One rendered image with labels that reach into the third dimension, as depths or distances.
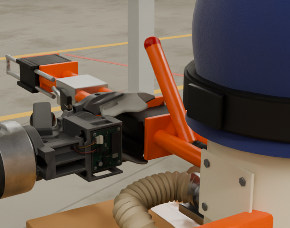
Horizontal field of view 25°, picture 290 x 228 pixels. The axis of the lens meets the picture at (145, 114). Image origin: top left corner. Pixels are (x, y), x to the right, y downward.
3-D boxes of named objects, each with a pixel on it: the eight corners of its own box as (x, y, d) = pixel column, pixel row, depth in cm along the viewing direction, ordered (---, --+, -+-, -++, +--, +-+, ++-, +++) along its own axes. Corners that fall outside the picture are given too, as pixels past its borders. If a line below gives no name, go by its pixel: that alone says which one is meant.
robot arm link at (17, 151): (-23, 185, 84) (-30, 113, 81) (12, 177, 87) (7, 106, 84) (7, 211, 77) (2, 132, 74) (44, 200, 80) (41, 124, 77)
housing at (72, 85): (110, 108, 109) (110, 82, 108) (74, 115, 106) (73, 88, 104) (89, 98, 115) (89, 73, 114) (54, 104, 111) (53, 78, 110)
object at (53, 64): (78, 87, 120) (78, 61, 118) (41, 93, 116) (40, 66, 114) (58, 78, 127) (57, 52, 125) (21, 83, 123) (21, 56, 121)
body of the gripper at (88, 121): (127, 173, 86) (44, 197, 79) (92, 154, 92) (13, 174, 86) (127, 118, 84) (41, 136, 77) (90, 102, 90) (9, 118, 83)
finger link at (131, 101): (174, 105, 90) (121, 136, 86) (148, 95, 95) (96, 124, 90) (169, 85, 89) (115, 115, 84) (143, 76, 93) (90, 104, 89)
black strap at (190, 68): (450, 119, 67) (456, 81, 66) (285, 164, 55) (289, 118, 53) (288, 71, 85) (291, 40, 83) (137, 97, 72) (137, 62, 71)
